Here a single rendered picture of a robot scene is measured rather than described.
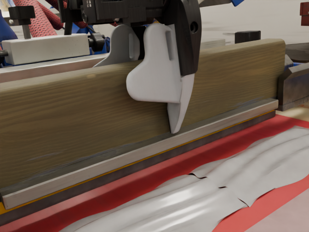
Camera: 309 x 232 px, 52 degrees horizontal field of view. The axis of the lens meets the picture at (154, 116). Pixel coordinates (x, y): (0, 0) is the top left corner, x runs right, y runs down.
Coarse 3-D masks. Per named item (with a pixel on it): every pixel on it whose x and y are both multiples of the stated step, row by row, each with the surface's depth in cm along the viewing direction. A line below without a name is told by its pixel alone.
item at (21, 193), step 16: (240, 112) 33; (256, 112) 34; (192, 128) 29; (208, 128) 30; (144, 144) 26; (160, 144) 27; (176, 144) 28; (96, 160) 24; (112, 160) 24; (128, 160) 25; (48, 176) 22; (64, 176) 22; (80, 176) 23; (96, 176) 24; (0, 192) 20; (16, 192) 20; (32, 192) 21; (48, 192) 22
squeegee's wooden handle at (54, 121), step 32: (128, 64) 26; (224, 64) 31; (256, 64) 34; (0, 96) 20; (32, 96) 21; (64, 96) 22; (96, 96) 24; (128, 96) 25; (192, 96) 30; (224, 96) 32; (256, 96) 36; (0, 128) 20; (32, 128) 21; (64, 128) 23; (96, 128) 24; (128, 128) 26; (160, 128) 28; (0, 160) 21; (32, 160) 22; (64, 160) 23
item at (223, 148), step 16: (256, 128) 39; (272, 128) 38; (288, 128) 38; (208, 144) 35; (224, 144) 35; (240, 144) 35; (176, 160) 32; (192, 160) 32; (208, 160) 32; (272, 192) 25; (288, 192) 25; (304, 192) 25; (256, 208) 23; (272, 208) 23; (288, 208) 23; (304, 208) 23; (288, 224) 21; (304, 224) 21
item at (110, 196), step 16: (128, 176) 30; (144, 176) 29; (160, 176) 29; (176, 176) 29; (96, 192) 27; (112, 192) 27; (128, 192) 27; (144, 192) 27; (48, 208) 25; (64, 208) 25; (80, 208) 25; (96, 208) 25; (112, 208) 25; (16, 224) 24; (32, 224) 24; (48, 224) 23; (64, 224) 23; (224, 224) 22; (240, 224) 22; (256, 224) 22; (272, 224) 22
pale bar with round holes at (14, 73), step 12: (204, 48) 62; (60, 60) 49; (72, 60) 48; (84, 60) 48; (96, 60) 49; (0, 72) 41; (12, 72) 42; (24, 72) 43; (36, 72) 44; (48, 72) 45; (60, 72) 46
